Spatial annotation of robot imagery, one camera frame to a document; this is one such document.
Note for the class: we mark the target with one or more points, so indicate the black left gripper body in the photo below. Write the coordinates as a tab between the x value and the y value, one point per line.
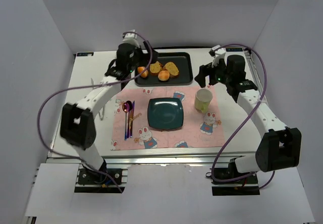
146	51

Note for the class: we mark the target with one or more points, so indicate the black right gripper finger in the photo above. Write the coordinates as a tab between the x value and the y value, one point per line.
201	76
211	76

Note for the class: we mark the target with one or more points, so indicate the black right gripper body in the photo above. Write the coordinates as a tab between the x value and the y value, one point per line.
208	71

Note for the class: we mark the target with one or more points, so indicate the round bun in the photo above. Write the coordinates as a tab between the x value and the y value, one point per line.
142	72
163	75

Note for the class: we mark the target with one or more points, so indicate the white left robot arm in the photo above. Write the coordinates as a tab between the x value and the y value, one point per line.
77	122

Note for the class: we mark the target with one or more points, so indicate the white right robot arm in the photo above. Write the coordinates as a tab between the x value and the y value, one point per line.
280	145

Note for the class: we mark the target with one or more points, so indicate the bread slice left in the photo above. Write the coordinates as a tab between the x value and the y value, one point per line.
155	68

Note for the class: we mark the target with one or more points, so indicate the bread slice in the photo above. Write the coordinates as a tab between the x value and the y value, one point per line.
172	68
155	68

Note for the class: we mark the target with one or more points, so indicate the bread slice right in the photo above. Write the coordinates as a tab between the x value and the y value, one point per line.
172	68

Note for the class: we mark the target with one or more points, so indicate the light green mug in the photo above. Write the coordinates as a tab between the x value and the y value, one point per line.
203	97

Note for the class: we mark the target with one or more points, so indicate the black baking tray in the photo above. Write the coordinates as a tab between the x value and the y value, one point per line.
183	62

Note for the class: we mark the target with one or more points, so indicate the iridescent spoon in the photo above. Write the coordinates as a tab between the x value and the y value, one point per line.
127	107

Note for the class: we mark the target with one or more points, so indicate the dark teal square plate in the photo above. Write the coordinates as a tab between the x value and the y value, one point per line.
165	113

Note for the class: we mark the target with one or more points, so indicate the pink bunny placemat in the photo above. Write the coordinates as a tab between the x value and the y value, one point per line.
198	130

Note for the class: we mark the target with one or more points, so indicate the iridescent knife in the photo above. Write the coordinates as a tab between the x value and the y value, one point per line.
130	122

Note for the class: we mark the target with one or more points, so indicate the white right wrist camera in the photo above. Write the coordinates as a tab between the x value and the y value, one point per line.
217	52

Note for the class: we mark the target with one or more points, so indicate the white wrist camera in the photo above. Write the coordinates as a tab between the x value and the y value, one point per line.
131	38
217	52

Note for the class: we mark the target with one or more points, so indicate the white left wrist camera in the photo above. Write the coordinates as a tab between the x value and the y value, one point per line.
131	38

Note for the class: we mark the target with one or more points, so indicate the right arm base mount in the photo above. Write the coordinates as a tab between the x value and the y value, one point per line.
243	187

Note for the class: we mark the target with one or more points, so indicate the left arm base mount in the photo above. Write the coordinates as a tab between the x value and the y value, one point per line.
88	182

